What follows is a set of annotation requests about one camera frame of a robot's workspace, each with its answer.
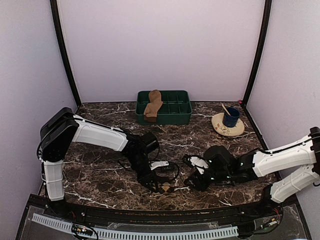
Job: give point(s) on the black right frame post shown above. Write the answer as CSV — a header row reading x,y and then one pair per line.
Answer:
x,y
259,51

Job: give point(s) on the wooden spoon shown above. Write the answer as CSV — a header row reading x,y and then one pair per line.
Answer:
x,y
225,109

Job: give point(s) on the small circuit board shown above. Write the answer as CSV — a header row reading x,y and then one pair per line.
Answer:
x,y
81,230

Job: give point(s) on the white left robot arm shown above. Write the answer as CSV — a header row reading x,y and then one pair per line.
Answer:
x,y
65,128

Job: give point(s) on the black left frame post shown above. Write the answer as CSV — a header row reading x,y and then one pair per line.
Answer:
x,y
63,52

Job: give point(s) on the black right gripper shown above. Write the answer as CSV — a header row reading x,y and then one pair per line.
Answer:
x,y
200,185

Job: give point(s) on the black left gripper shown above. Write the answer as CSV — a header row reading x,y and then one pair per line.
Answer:
x,y
144,180

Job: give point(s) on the black frame post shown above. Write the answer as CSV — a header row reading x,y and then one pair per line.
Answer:
x,y
63,52
259,51

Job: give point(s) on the dark blue mug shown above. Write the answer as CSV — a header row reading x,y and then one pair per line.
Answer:
x,y
231,120

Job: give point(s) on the black front table rail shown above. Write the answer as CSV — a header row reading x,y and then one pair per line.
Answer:
x,y
225,215

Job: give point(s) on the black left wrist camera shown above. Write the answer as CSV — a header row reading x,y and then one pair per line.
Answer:
x,y
150,144

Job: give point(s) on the cream floral plate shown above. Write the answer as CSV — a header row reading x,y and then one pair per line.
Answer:
x,y
218,122

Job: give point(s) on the white slotted cable duct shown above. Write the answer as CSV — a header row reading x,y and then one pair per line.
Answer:
x,y
108,234

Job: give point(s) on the green compartment tray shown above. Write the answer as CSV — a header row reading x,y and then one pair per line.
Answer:
x,y
175,110

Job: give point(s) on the brown argyle sock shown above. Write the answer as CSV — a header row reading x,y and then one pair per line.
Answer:
x,y
166,188

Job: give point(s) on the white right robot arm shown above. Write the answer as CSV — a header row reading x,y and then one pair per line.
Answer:
x,y
303,154

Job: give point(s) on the tan brown sock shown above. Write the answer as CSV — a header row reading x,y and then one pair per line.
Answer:
x,y
153,107

